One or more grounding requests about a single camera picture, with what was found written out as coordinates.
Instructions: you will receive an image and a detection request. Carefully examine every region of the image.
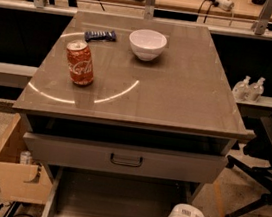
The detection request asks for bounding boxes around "grey drawer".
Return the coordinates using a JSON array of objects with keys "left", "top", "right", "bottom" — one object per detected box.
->
[
  {"left": 41, "top": 167, "right": 195, "bottom": 217},
  {"left": 24, "top": 133, "right": 227, "bottom": 184}
]

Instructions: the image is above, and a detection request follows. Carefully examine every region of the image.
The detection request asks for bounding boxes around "red cola can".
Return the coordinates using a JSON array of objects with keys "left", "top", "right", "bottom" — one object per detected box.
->
[{"left": 66, "top": 40, "right": 94, "bottom": 86}]

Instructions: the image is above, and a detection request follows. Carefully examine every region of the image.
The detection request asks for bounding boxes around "cardboard box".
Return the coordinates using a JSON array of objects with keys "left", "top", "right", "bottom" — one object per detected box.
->
[{"left": 0, "top": 114, "right": 53, "bottom": 205}]

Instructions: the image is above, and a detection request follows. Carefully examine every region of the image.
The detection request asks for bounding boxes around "small white bottle in box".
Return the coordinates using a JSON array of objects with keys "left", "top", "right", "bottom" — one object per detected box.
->
[{"left": 19, "top": 150, "right": 32, "bottom": 165}]

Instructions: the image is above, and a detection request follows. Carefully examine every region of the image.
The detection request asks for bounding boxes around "white ceramic bowl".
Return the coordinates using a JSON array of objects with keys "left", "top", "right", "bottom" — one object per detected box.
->
[{"left": 129, "top": 29, "right": 168, "bottom": 62}]

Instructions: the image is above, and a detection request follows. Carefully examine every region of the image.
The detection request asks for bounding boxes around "blue snack bar wrapper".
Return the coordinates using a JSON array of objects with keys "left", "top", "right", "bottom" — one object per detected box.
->
[{"left": 84, "top": 30, "right": 117, "bottom": 42}]

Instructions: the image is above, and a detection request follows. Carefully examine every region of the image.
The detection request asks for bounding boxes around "right clear sanitizer bottle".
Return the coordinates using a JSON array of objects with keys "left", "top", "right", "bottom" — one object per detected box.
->
[{"left": 247, "top": 78, "right": 265, "bottom": 102}]

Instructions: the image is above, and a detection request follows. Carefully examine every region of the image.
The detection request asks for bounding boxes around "grey drawer cabinet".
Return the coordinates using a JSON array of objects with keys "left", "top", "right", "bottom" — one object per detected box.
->
[{"left": 0, "top": 0, "right": 262, "bottom": 217}]

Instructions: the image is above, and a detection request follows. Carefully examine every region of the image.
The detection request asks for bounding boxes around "right metal frame post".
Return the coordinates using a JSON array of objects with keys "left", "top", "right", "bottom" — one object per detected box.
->
[{"left": 251, "top": 0, "right": 272, "bottom": 36}]

